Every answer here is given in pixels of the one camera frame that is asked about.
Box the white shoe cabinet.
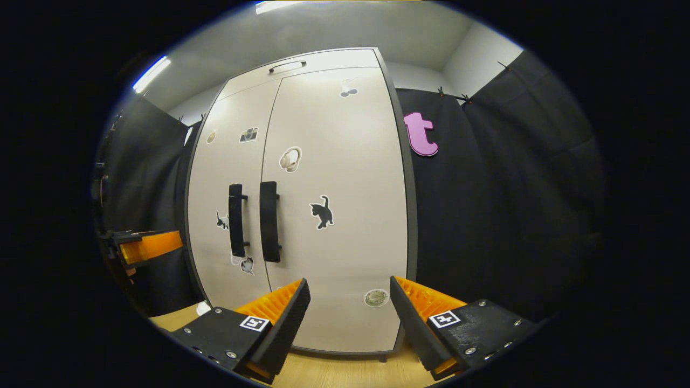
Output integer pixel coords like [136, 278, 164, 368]
[183, 47, 418, 363]

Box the black backdrop cloth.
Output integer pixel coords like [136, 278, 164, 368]
[97, 94, 203, 317]
[396, 50, 607, 324]

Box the ceiling light strip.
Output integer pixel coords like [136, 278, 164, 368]
[132, 56, 172, 94]

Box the ceiling light panel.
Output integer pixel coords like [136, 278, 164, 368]
[254, 1, 302, 15]

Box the white cabinet drawer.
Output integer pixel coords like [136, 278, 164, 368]
[218, 48, 384, 100]

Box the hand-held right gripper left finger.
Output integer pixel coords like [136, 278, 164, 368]
[171, 278, 312, 384]

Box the black door handle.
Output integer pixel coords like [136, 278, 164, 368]
[259, 181, 282, 264]
[228, 184, 250, 258]

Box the cabinet door with camera sticker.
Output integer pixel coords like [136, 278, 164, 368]
[188, 80, 282, 311]

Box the cabinet door with headphone sticker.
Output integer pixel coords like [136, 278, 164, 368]
[260, 67, 409, 354]

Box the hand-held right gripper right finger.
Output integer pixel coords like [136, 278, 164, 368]
[389, 276, 541, 381]

